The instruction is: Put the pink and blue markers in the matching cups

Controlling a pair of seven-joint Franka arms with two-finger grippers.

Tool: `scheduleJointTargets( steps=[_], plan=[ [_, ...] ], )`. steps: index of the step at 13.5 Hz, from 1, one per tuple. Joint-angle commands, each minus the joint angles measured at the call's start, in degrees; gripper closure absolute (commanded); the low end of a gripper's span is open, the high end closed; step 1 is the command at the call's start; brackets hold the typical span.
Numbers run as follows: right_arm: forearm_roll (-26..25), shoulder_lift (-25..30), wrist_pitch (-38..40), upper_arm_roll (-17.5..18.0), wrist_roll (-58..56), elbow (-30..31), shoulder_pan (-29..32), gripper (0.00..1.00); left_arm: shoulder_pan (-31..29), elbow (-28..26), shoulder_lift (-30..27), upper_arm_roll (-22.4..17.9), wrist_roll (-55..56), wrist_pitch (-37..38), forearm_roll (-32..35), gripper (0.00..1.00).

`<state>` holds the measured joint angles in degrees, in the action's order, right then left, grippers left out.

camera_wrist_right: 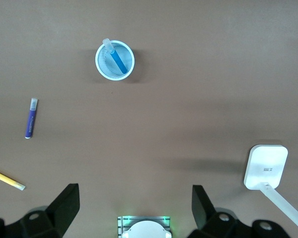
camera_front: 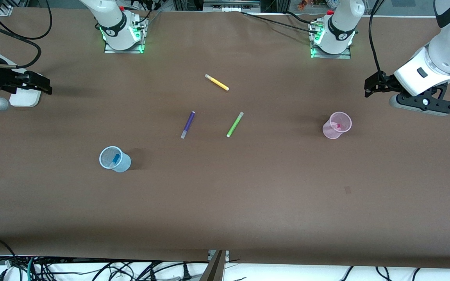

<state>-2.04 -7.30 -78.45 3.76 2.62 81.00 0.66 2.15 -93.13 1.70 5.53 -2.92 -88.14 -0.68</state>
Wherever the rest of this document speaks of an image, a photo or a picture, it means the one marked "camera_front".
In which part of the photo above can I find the brown paper table cover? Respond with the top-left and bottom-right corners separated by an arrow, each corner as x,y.
0,7 -> 450,270

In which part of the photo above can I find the black cable on table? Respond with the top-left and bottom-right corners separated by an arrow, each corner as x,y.
240,11 -> 320,34

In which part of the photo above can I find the green marker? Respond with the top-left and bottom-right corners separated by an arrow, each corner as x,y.
226,112 -> 245,138

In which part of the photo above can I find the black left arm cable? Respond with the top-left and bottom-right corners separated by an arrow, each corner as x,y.
368,0 -> 386,84

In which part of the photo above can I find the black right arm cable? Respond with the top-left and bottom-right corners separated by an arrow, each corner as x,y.
0,0 -> 53,75

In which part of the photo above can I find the translucent pink cup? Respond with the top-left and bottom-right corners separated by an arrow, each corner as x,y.
322,112 -> 353,140

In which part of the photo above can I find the yellow marker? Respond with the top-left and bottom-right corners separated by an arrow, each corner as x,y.
205,74 -> 230,91

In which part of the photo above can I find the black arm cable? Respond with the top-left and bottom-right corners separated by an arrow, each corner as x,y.
0,0 -> 53,75
368,0 -> 386,84

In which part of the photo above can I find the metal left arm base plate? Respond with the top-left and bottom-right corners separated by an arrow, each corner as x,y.
309,20 -> 352,60

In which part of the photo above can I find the translucent blue cup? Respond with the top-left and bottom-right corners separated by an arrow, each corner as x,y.
99,146 -> 132,173

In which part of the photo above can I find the purple marker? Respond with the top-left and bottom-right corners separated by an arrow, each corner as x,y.
179,112 -> 196,139

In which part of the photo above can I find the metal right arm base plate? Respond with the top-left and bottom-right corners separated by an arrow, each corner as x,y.
103,17 -> 147,54

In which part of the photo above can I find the white desk lamp stand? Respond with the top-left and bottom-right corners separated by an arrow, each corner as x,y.
0,55 -> 43,108

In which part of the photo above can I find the aluminium frame post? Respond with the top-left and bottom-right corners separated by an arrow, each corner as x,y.
199,249 -> 229,281

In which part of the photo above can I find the grey metal box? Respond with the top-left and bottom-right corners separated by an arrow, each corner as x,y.
203,0 -> 261,12

